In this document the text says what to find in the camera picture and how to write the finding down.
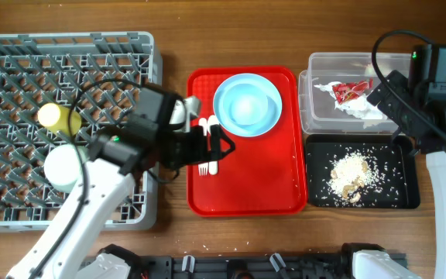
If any white plastic spoon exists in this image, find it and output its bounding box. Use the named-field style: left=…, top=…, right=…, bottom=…
left=207, top=115, right=219, bottom=175

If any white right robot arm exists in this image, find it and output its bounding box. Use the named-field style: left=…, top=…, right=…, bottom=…
left=367, top=43, right=446, bottom=278

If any red snack wrapper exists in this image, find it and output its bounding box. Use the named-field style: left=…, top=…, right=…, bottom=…
left=332, top=78, right=373, bottom=105

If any white plastic fork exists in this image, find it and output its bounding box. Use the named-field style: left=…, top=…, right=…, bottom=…
left=198, top=118, right=208, bottom=176

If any green bowl with rice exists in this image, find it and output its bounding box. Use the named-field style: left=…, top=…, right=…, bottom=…
left=43, top=144, right=83, bottom=194

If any light blue plate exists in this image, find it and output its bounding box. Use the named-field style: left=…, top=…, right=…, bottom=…
left=213, top=73, right=283, bottom=137

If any light blue bowl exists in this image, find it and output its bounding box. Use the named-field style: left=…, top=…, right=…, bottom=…
left=221, top=83, right=269, bottom=126

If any black plastic tray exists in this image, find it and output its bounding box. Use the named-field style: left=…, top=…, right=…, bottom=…
left=305, top=134, right=420, bottom=209

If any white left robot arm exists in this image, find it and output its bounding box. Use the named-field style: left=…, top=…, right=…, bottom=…
left=7, top=83, right=235, bottom=278

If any white napkin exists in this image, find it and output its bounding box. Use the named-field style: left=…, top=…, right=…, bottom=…
left=311, top=81, right=387, bottom=127

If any red plastic tray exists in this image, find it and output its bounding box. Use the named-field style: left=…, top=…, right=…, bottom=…
left=187, top=66, right=307, bottom=217

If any grey dishwasher rack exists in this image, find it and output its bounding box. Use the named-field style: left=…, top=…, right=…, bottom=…
left=0, top=32, right=163, bottom=233

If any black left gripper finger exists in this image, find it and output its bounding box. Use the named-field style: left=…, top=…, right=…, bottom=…
left=201, top=127, right=211, bottom=163
left=210, top=124, right=235, bottom=161

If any clear plastic bin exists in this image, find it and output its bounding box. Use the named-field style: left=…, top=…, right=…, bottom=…
left=298, top=52, right=396, bottom=134

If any pile of rice and scraps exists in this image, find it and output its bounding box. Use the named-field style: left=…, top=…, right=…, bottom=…
left=313, top=144, right=407, bottom=208

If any yellow plastic cup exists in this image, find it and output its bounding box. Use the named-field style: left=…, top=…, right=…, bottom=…
left=37, top=103, right=82, bottom=136

